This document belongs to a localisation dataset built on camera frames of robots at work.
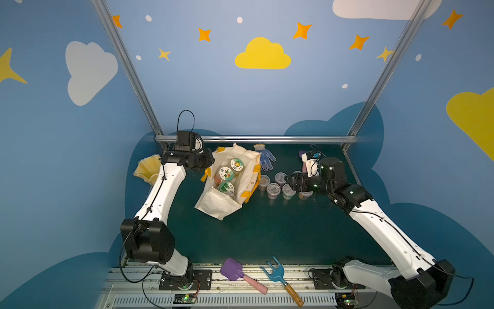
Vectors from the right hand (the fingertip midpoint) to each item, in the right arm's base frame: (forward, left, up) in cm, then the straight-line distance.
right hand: (295, 175), depth 76 cm
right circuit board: (-38, -21, -26) cm, 51 cm away
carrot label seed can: (+9, +31, -14) cm, 35 cm away
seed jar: (+5, +7, -20) cm, 22 cm away
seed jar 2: (+4, 0, -19) cm, 20 cm away
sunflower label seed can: (+16, +26, -16) cm, 35 cm away
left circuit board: (-42, +40, -25) cm, 63 cm away
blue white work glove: (+34, +10, -26) cm, 44 cm away
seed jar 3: (+5, -10, -23) cm, 26 cm away
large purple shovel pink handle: (-31, +23, -24) cm, 46 cm away
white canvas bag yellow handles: (-9, +33, -9) cm, 35 cm away
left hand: (+7, +33, +1) cm, 34 cm away
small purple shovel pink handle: (-2, -1, +9) cm, 10 cm away
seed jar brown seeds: (+11, +11, -20) cm, 25 cm away
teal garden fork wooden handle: (-32, +5, -24) cm, 40 cm away
